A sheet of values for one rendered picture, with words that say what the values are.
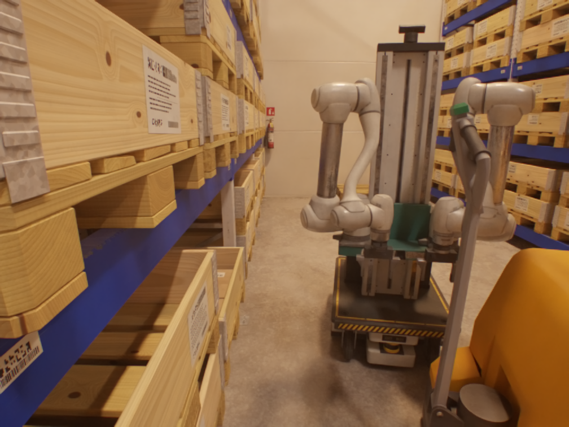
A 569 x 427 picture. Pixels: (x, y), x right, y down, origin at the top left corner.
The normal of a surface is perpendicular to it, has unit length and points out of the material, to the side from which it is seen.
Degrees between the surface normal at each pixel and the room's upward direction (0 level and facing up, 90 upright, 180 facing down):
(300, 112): 90
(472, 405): 0
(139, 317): 0
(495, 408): 0
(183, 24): 90
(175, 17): 90
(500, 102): 103
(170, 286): 90
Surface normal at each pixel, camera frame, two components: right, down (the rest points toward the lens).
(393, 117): -0.18, 0.26
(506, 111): -0.51, 0.47
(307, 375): 0.00, -0.96
